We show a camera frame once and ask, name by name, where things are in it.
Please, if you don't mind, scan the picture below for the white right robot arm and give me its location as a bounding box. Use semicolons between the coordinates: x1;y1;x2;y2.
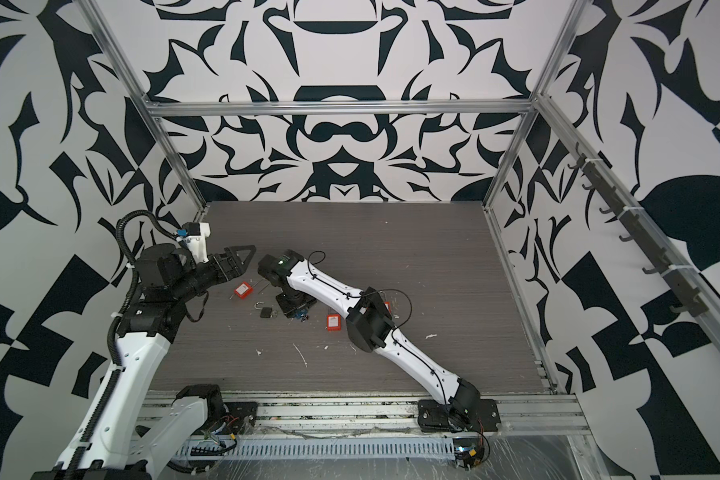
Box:
258;250;481;432

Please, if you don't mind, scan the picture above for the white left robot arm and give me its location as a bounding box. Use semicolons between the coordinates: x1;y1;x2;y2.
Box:
32;243;256;479

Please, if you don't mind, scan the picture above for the small black padlock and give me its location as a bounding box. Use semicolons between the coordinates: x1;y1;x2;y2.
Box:
254;302;276;319

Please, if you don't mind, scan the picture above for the black hook rack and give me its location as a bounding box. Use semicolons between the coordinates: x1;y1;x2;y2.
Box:
569;146;709;317

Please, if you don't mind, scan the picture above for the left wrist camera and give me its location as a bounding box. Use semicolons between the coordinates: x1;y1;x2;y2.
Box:
177;222;211;263

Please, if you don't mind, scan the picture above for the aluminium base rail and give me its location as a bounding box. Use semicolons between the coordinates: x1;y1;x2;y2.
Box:
222;391;590;437

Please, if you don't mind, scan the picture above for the white slotted cable duct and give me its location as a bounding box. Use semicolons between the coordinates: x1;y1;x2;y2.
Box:
174;437;456;461

